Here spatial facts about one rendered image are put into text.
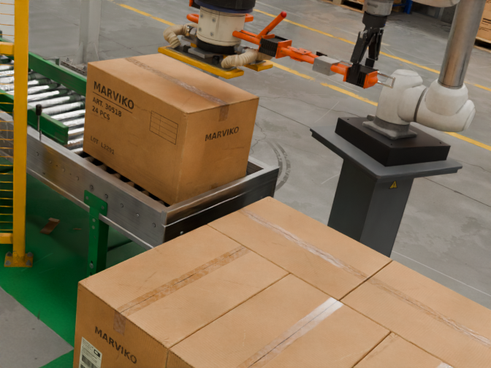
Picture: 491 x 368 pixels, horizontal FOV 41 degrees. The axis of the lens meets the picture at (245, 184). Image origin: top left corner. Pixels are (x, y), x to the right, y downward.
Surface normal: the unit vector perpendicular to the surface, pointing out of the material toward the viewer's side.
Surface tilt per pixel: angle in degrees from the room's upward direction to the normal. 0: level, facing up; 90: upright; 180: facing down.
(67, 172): 90
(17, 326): 0
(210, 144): 90
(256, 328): 0
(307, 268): 0
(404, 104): 87
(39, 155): 90
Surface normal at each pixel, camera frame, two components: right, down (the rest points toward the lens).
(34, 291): 0.16, -0.88
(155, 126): -0.65, 0.24
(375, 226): 0.49, 0.46
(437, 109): -0.53, 0.43
